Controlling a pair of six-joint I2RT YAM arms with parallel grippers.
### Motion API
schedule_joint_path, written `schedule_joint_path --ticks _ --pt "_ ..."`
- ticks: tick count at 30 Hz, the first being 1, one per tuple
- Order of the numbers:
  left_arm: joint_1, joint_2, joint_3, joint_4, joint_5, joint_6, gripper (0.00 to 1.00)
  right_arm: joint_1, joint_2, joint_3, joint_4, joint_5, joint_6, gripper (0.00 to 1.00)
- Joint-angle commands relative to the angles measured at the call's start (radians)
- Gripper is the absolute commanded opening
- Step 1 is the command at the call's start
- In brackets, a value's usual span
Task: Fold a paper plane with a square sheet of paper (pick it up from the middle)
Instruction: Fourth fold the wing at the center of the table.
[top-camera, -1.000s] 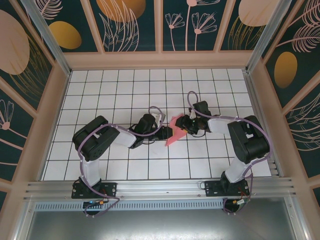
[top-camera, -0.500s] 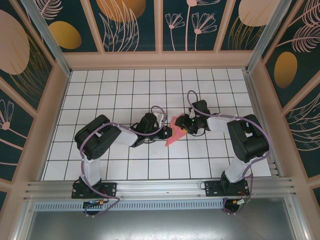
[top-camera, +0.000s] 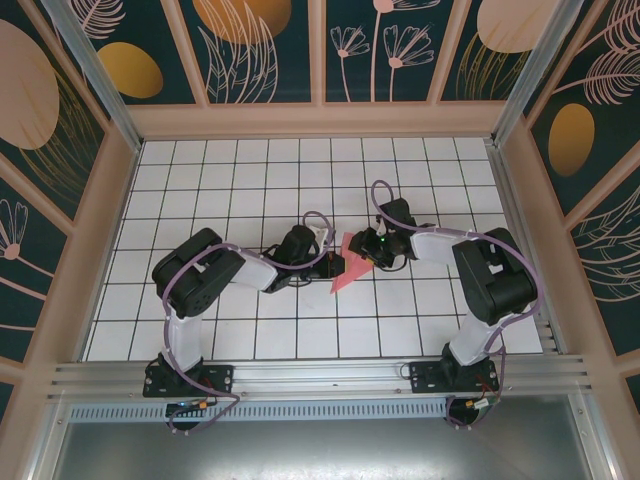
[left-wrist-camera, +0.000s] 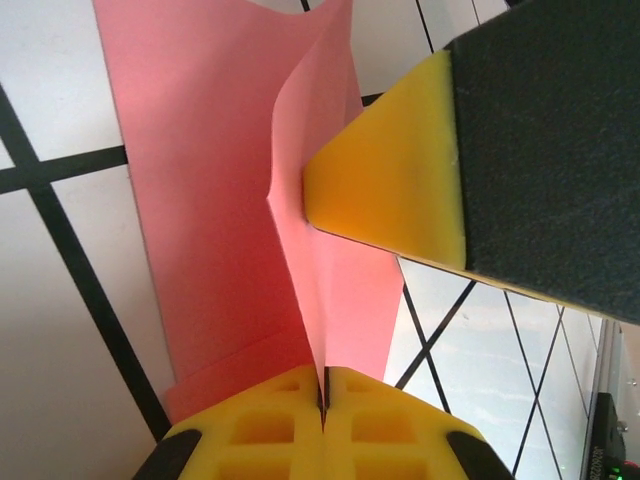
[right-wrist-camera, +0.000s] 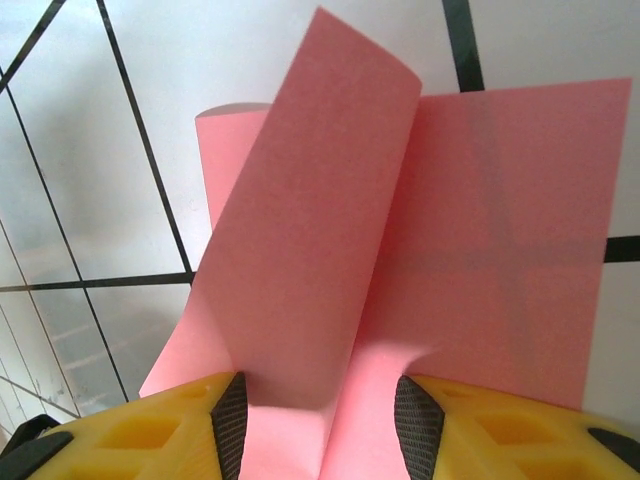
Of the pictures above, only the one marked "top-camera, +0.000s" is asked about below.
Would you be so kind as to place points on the pink cloth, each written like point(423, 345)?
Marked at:
point(352, 275)

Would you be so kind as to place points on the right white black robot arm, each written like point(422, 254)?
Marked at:
point(495, 280)

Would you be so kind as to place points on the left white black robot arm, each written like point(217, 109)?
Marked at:
point(200, 275)

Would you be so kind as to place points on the shiny metal sheet panel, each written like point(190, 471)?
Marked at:
point(325, 450)

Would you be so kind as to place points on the yellow power connector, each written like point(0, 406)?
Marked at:
point(474, 403)
point(203, 403)

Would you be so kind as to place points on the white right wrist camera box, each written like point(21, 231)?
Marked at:
point(381, 231)

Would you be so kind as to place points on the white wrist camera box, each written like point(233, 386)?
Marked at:
point(322, 232)
point(381, 231)

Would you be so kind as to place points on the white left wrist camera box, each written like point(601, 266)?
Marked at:
point(322, 232)

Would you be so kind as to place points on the aluminium side rail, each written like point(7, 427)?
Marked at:
point(511, 200)

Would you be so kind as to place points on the long aluminium mounting rail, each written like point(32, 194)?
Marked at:
point(325, 372)

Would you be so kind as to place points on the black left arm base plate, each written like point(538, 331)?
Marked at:
point(220, 380)

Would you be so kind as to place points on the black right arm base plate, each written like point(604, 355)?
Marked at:
point(425, 380)

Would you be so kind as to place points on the aluminium corner post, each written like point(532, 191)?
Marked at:
point(100, 80)
point(525, 65)

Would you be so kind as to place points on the aluminium frame bar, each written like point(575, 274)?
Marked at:
point(46, 440)
point(596, 440)

